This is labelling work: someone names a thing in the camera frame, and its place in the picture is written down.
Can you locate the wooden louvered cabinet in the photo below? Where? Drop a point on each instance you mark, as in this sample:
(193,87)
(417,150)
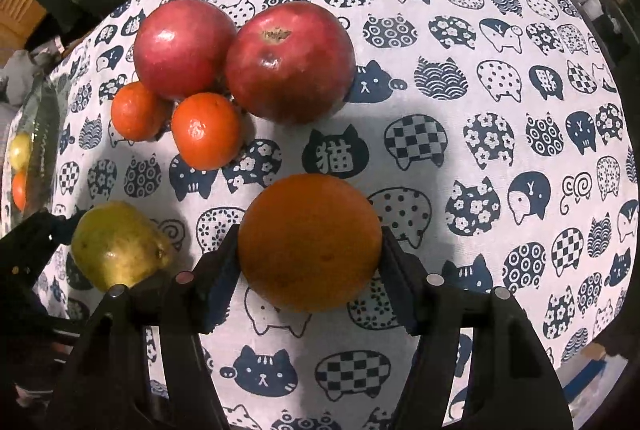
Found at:
(18,21)

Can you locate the cat pattern tablecloth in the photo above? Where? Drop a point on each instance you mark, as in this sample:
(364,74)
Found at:
(488,135)

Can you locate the small mandarin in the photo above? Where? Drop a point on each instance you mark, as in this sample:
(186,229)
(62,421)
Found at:
(207,131)
(138,114)

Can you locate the grey clothes pile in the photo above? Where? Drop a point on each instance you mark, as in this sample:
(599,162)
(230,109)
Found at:
(19,73)

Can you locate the red apple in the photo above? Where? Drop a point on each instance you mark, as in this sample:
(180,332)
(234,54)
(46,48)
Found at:
(291,64)
(180,49)

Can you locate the large orange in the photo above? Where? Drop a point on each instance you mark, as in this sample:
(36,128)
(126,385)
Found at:
(309,243)
(19,190)

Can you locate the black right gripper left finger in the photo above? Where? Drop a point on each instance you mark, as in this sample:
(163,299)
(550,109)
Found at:
(105,383)

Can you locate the green-yellow pear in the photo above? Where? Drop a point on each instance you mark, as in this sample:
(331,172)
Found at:
(19,151)

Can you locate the green glass plate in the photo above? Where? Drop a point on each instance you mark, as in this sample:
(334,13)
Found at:
(38,121)

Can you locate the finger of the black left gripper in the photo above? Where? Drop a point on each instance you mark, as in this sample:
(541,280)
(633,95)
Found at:
(27,250)

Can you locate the grey shoe rack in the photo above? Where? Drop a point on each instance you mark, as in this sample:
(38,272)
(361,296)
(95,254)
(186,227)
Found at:
(615,26)

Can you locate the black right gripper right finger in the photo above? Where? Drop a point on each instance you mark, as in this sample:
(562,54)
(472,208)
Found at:
(512,384)

